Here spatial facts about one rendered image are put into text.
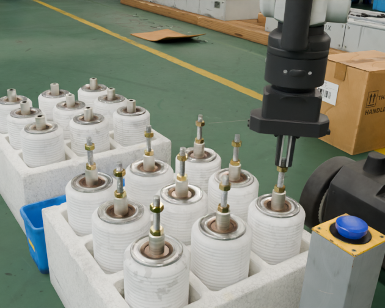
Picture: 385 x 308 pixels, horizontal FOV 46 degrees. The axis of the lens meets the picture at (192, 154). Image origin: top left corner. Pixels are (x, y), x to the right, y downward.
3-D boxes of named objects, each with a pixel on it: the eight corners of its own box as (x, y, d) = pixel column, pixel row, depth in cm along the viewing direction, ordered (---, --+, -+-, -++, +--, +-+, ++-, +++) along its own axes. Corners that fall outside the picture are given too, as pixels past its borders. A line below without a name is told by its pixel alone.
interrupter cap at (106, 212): (134, 230, 70) (133, 226, 70) (88, 221, 72) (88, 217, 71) (150, 205, 77) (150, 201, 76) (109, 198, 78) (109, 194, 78)
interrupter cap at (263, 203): (296, 197, 81) (296, 194, 80) (303, 221, 74) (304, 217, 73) (253, 195, 81) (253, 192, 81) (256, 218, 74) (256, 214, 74)
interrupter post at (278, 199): (283, 204, 78) (285, 187, 77) (285, 211, 76) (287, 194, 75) (269, 203, 78) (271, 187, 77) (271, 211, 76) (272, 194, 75)
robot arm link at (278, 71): (246, 137, 68) (253, 57, 63) (247, 115, 76) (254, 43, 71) (332, 143, 66) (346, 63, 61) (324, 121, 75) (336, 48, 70)
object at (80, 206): (129, 253, 93) (127, 175, 86) (109, 283, 85) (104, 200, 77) (87, 244, 95) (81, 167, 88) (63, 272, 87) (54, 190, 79)
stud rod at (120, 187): (121, 206, 73) (120, 164, 70) (116, 205, 73) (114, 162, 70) (124, 203, 74) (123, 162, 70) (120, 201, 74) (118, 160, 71)
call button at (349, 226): (346, 223, 62) (349, 211, 61) (371, 238, 59) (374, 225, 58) (327, 232, 60) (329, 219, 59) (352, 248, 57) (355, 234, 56)
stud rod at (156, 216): (160, 240, 65) (160, 194, 62) (160, 244, 64) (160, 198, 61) (153, 240, 65) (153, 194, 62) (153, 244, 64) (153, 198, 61)
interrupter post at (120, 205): (124, 218, 73) (124, 200, 71) (110, 216, 73) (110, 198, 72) (130, 211, 75) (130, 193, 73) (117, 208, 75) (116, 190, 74)
